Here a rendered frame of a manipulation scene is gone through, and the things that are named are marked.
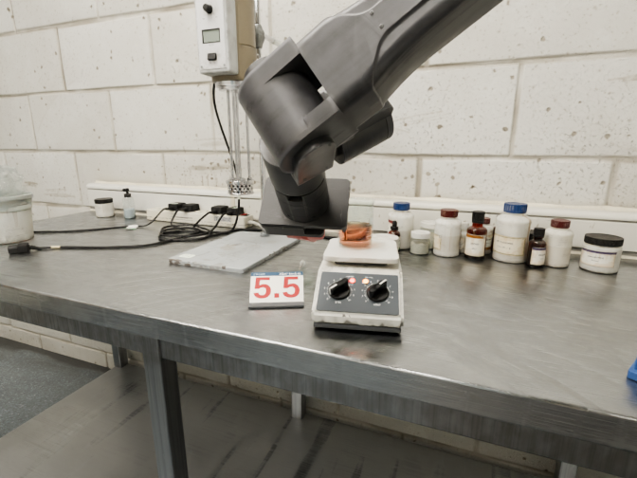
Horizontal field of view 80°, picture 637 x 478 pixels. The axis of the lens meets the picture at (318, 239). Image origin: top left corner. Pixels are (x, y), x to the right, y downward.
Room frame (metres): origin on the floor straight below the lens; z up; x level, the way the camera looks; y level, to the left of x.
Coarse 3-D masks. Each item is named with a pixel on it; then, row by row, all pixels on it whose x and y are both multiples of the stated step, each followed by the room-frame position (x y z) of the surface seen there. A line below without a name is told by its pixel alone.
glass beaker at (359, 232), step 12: (360, 204) 0.60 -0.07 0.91; (372, 204) 0.62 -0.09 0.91; (348, 216) 0.61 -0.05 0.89; (360, 216) 0.60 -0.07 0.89; (372, 216) 0.62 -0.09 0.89; (348, 228) 0.61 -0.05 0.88; (360, 228) 0.60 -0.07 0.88; (372, 228) 0.62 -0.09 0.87; (348, 240) 0.61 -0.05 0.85; (360, 240) 0.60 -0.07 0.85; (372, 240) 0.62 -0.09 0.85
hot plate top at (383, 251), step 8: (336, 240) 0.67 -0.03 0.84; (376, 240) 0.67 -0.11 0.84; (384, 240) 0.67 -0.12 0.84; (328, 248) 0.61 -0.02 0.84; (336, 248) 0.61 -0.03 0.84; (344, 248) 0.61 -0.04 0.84; (376, 248) 0.61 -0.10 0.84; (384, 248) 0.61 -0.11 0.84; (392, 248) 0.61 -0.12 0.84; (328, 256) 0.57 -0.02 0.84; (336, 256) 0.57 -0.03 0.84; (344, 256) 0.57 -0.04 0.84; (352, 256) 0.57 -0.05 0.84; (360, 256) 0.57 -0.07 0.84; (368, 256) 0.57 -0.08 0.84; (376, 256) 0.57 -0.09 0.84; (384, 256) 0.57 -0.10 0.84; (392, 256) 0.57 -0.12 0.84
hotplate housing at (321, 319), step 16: (320, 272) 0.56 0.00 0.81; (352, 272) 0.55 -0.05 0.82; (368, 272) 0.55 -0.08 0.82; (384, 272) 0.55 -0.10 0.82; (400, 272) 0.56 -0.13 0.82; (400, 288) 0.53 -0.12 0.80; (400, 304) 0.50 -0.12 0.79; (320, 320) 0.49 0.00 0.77; (336, 320) 0.49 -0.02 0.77; (352, 320) 0.49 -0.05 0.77; (368, 320) 0.48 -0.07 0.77; (384, 320) 0.48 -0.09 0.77; (400, 320) 0.48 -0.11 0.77
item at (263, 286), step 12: (252, 276) 0.62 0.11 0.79; (264, 276) 0.62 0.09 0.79; (276, 276) 0.62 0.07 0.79; (288, 276) 0.62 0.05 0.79; (300, 276) 0.62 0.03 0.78; (252, 288) 0.60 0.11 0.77; (264, 288) 0.60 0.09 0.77; (276, 288) 0.60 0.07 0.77; (288, 288) 0.60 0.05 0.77; (300, 288) 0.61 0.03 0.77
